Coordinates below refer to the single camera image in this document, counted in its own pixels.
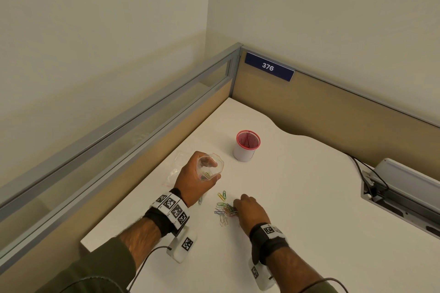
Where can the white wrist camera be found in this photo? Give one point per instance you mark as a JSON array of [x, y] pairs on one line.
[[261, 275], [182, 246]]

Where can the blue number sign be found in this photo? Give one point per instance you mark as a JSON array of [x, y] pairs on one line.
[[268, 67]]

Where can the white cup with red rim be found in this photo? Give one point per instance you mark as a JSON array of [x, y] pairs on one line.
[[245, 152]]

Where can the person's right forearm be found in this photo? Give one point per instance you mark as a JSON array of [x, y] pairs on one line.
[[299, 272]]

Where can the person's left forearm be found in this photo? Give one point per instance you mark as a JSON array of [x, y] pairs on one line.
[[139, 239]]

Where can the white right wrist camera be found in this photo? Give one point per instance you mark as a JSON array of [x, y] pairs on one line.
[[261, 275]]

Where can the grey framed glass partition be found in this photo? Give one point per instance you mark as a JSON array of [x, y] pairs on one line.
[[127, 121]]

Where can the person's right hand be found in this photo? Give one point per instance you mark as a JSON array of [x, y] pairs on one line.
[[252, 213]]

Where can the black right wristband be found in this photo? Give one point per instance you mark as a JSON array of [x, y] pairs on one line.
[[268, 243]]

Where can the beige partition panel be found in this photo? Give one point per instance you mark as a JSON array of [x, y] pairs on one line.
[[333, 104]]

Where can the clear plastic cup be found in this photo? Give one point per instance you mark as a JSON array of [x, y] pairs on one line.
[[211, 171]]

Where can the pile of coloured paper clips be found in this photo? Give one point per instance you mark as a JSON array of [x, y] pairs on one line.
[[225, 208]]

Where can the person's left hand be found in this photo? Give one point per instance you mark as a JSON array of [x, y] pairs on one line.
[[189, 183]]

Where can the olive green sleeve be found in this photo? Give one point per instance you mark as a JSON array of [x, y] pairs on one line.
[[92, 268]]

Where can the left wristband with marker tags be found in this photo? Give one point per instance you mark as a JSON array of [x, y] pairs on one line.
[[172, 208]]

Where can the grey desk power box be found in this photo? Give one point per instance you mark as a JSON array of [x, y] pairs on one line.
[[409, 186]]

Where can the clear plastic bag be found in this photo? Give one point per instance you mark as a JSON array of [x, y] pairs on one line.
[[177, 167]]

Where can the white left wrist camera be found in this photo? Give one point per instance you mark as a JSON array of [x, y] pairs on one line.
[[182, 246]]

